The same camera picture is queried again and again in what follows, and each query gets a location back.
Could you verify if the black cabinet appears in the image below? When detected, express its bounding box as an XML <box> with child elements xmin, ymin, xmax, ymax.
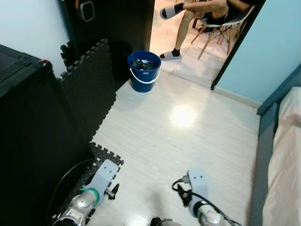
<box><xmin>0</xmin><ymin>44</ymin><xmax>95</xmax><ymax>226</ymax></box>

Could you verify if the white slide sandal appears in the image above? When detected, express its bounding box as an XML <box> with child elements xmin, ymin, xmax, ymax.
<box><xmin>159</xmin><ymin>49</ymin><xmax>182</xmax><ymax>61</ymax></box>
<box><xmin>159</xmin><ymin>2</ymin><xmax>186</xmax><ymax>20</ymax></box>

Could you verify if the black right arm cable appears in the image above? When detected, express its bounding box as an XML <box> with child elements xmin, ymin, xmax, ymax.
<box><xmin>172</xmin><ymin>178</ymin><xmax>243</xmax><ymax>226</ymax></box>

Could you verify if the white chair with wooden legs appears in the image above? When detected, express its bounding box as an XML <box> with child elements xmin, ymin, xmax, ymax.
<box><xmin>190</xmin><ymin>5</ymin><xmax>255</xmax><ymax>61</ymax></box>

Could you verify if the blue plastic bucket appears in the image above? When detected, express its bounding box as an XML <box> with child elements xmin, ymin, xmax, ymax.
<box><xmin>127</xmin><ymin>50</ymin><xmax>162</xmax><ymax>93</ymax></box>

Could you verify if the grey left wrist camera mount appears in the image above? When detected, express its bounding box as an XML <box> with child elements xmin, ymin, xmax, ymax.
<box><xmin>87</xmin><ymin>159</ymin><xmax>119</xmax><ymax>196</ymax></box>

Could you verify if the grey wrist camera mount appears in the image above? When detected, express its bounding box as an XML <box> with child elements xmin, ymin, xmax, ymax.
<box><xmin>187</xmin><ymin>169</ymin><xmax>209</xmax><ymax>202</ymax></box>
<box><xmin>87</xmin><ymin>159</ymin><xmax>119</xmax><ymax>196</ymax></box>

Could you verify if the seated person in black shorts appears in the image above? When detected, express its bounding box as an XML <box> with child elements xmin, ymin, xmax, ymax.
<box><xmin>160</xmin><ymin>0</ymin><xmax>257</xmax><ymax>61</ymax></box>

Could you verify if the black door frame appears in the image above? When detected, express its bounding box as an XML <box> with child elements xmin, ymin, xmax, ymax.
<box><xmin>210</xmin><ymin>0</ymin><xmax>267</xmax><ymax>91</ymax></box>

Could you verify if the black foam puzzle mat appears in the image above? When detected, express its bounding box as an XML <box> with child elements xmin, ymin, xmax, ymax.
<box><xmin>49</xmin><ymin>142</ymin><xmax>125</xmax><ymax>226</ymax></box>
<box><xmin>57</xmin><ymin>39</ymin><xmax>117</xmax><ymax>143</ymax></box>

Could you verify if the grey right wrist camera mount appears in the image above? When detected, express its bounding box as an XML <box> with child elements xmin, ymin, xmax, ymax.
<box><xmin>187</xmin><ymin>169</ymin><xmax>209</xmax><ymax>202</ymax></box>

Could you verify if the silver door handle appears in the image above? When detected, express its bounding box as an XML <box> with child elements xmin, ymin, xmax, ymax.
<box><xmin>78</xmin><ymin>0</ymin><xmax>95</xmax><ymax>22</ymax></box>

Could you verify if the robot right leg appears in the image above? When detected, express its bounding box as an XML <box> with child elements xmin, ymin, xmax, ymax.
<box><xmin>150</xmin><ymin>217</ymin><xmax>182</xmax><ymax>226</ymax></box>

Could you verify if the black door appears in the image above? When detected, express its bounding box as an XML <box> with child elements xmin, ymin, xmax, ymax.
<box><xmin>60</xmin><ymin>0</ymin><xmax>156</xmax><ymax>83</ymax></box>

